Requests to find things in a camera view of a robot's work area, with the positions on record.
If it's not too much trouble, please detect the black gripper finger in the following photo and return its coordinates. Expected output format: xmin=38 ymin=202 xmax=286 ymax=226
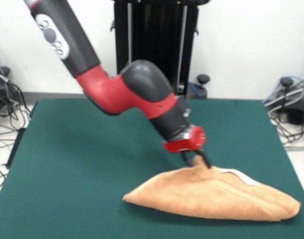
xmin=195 ymin=149 xmax=213 ymax=169
xmin=181 ymin=150 xmax=193 ymax=167

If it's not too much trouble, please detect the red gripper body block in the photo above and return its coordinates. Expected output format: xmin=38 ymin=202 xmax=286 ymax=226
xmin=163 ymin=126 xmax=207 ymax=153

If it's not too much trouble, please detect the tan terry towel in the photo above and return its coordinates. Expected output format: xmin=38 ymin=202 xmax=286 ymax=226
xmin=123 ymin=154 xmax=302 ymax=222

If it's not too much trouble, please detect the black stand leg with knob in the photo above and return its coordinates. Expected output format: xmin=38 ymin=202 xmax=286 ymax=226
xmin=265 ymin=76 xmax=304 ymax=125
xmin=0 ymin=66 xmax=12 ymax=115

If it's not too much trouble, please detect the dark green tablecloth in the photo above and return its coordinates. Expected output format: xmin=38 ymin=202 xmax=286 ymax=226
xmin=0 ymin=99 xmax=304 ymax=239

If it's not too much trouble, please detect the blue cable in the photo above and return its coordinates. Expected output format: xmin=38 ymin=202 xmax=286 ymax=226
xmin=188 ymin=83 xmax=201 ymax=98

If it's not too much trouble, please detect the black pedestal leg with knob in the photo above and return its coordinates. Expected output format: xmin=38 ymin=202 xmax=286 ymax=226
xmin=175 ymin=74 xmax=211 ymax=100

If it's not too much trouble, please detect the tangle of grey blue cables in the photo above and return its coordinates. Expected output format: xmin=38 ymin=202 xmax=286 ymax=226
xmin=263 ymin=74 xmax=304 ymax=150

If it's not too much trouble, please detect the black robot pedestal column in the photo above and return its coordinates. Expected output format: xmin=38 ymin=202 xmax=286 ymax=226
xmin=109 ymin=0 xmax=200 ymax=100

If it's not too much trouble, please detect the tangle of black cables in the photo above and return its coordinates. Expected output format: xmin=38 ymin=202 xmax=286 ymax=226
xmin=0 ymin=47 xmax=30 ymax=200

